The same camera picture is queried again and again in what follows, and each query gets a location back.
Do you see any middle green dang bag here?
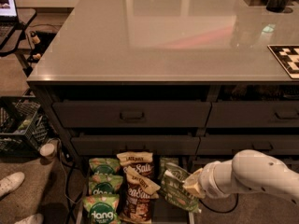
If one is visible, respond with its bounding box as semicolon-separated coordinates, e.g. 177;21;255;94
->
89;174;123;195

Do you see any black laptop stand table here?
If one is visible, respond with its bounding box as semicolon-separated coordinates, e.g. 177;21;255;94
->
0;8;36;77

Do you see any rear green kettle chip bag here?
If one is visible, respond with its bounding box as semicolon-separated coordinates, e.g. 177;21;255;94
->
159;157;179;175

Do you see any open bottom left drawer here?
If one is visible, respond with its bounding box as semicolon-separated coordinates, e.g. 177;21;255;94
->
76;155;196;224

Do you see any green dang bag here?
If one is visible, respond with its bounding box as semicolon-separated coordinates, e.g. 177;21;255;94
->
89;158;121;175
83;194;121;224
89;174;123;195

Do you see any black power cable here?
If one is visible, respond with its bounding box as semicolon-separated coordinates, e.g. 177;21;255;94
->
57;140;84;224
199;193;240;215

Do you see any black power cable right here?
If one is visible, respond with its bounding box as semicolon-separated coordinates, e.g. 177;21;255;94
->
199;193;240;215

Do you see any brown sea salt bag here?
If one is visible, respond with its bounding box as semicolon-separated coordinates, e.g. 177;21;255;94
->
117;151;154;178
120;166;161;224

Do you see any white paper cup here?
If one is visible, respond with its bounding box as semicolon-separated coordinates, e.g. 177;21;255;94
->
39;143;56;160

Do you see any white shoe lower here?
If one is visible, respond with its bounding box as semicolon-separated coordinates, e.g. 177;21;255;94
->
14;213;44;224

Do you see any black power cable left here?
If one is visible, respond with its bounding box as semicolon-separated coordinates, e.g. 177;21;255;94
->
57;140;84;224

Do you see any rear green dang bag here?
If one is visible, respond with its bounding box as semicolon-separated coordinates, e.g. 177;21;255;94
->
89;158;121;175

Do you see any middle left dark drawer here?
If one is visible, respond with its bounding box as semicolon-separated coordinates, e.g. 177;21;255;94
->
71;135;200;156

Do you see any top right dark drawer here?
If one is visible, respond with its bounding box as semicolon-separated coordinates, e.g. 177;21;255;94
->
206;101;299;128

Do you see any checkered marker board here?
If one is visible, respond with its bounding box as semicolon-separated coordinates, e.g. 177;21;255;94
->
267;45;299;79

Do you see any green jalapeno kettle chip bag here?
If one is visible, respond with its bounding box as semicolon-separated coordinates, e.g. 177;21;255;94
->
161;162;198;213

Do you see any open laptop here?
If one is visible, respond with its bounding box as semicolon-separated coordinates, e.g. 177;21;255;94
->
0;0;19;48

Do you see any front green dang bag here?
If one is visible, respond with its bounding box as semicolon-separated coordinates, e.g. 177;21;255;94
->
83;194;121;224

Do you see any black plastic crate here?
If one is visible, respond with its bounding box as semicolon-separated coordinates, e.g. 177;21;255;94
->
0;96;50;157

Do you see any rear brown sea salt bag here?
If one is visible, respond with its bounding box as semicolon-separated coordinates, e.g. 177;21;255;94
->
117;151;154;178

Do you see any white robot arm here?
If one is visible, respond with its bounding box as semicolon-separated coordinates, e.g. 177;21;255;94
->
183;149;299;206

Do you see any middle right dark drawer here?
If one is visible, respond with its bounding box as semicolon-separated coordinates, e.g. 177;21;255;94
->
197;135;299;156

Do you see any top left dark drawer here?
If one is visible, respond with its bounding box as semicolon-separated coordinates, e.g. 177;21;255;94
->
52;101;210;128

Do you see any dark counter cabinet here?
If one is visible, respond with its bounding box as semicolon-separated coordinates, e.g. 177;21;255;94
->
28;0;298;169

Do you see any front brown sea salt bag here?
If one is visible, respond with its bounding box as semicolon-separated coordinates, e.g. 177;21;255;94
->
120;166;161;224

